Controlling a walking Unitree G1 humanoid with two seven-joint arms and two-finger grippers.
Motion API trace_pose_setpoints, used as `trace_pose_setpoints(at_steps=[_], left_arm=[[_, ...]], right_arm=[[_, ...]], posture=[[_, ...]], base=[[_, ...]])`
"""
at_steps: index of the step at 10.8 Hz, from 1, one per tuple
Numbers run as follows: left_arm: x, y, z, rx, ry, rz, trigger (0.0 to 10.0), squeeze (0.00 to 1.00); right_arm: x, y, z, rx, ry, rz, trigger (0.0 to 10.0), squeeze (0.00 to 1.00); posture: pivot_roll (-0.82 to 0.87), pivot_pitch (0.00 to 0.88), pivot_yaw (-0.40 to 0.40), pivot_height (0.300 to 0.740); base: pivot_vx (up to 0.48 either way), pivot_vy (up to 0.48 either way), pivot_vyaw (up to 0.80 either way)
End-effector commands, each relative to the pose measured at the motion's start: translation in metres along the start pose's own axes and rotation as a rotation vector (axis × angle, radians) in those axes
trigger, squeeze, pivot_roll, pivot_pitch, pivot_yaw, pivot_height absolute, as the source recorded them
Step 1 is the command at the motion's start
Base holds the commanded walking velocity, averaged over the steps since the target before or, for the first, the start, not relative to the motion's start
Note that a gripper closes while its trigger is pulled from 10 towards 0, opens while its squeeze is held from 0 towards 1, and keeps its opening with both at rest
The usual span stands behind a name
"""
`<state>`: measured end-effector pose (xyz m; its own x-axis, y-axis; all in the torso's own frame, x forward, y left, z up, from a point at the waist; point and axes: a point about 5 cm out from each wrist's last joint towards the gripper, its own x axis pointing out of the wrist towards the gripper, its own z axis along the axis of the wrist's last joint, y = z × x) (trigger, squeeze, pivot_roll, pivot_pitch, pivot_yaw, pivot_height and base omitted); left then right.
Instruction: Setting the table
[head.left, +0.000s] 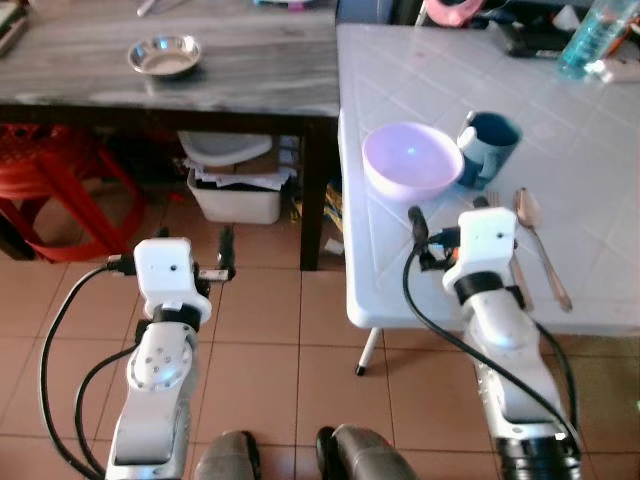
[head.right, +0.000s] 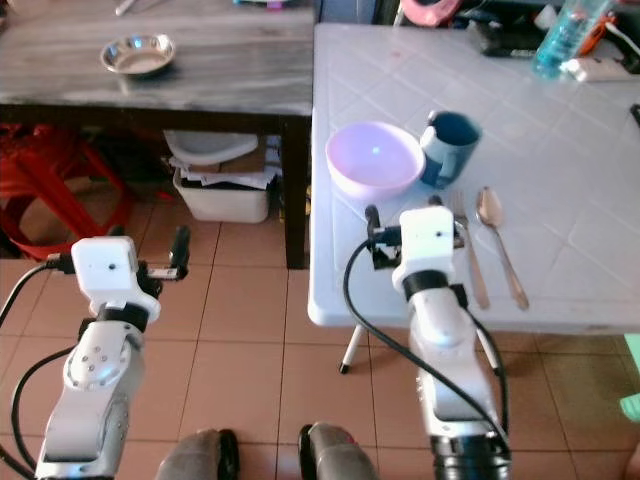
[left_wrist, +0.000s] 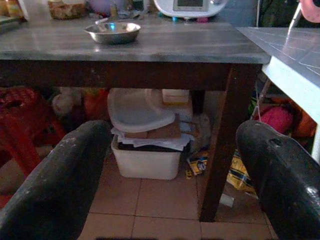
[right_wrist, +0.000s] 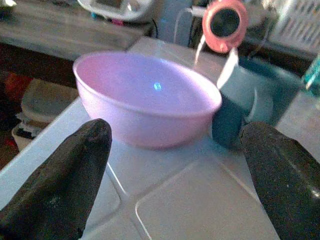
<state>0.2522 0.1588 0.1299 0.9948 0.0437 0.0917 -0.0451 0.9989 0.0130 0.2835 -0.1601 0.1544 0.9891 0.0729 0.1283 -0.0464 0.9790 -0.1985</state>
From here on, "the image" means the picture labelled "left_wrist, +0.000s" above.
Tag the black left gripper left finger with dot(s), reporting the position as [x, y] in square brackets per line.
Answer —
[55, 187]

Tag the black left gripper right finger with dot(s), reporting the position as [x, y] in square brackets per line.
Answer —
[282, 180]

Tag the large yellow packet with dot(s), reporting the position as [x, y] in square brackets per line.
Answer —
[240, 175]

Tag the small white box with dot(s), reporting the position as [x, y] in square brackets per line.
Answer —
[227, 200]

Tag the pink bundle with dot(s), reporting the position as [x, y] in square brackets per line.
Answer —
[275, 120]

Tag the red plastic stool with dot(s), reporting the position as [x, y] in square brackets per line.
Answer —
[20, 117]

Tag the white plush toy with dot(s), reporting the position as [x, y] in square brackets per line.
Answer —
[63, 103]

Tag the small yellow blue packet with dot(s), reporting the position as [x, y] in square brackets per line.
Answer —
[197, 166]

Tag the orange plastic bag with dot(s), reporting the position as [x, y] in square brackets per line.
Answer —
[96, 105]

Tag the white plastic bin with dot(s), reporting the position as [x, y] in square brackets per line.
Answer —
[147, 163]

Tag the white plastic table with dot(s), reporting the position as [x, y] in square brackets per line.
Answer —
[295, 82]

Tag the white paper stack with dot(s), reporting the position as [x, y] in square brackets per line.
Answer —
[175, 143]

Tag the brown cardboard piece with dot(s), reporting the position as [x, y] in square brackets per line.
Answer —
[167, 131]

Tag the beige cardboard box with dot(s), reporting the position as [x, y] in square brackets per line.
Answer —
[175, 96]

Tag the steel bowl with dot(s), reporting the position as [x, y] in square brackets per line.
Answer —
[112, 35]

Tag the wooden table with grey top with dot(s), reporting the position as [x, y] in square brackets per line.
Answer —
[175, 47]

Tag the pink round object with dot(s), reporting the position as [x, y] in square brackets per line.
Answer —
[311, 10]

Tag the woven basket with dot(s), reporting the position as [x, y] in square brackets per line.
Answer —
[66, 10]

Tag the yellow jar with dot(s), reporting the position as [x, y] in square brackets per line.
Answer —
[11, 7]

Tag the purple object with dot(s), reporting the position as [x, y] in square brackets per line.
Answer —
[102, 5]

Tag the white kitchen appliance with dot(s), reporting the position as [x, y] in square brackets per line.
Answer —
[170, 8]

